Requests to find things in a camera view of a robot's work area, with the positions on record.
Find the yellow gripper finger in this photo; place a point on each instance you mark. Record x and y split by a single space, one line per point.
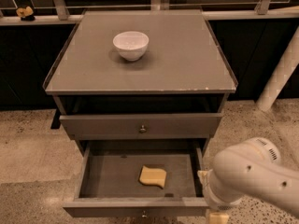
216 217
202 176

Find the white diagonal pole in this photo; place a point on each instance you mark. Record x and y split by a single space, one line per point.
283 71

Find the metal railing frame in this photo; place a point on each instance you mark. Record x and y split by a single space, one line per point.
72 11

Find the grey drawer cabinet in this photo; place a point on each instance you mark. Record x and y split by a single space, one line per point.
182 71

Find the round metal top knob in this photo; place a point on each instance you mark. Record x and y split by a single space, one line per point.
143 129

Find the small yellow black object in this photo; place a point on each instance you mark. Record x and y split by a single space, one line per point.
25 13

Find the white ceramic bowl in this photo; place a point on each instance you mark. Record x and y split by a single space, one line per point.
131 45

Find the grey top drawer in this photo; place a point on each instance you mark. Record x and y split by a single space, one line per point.
159 126

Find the yellow sponge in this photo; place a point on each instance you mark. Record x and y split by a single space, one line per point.
153 177

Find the open grey middle drawer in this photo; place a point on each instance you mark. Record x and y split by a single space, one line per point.
109 181

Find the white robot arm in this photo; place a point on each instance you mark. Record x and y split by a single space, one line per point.
251 168

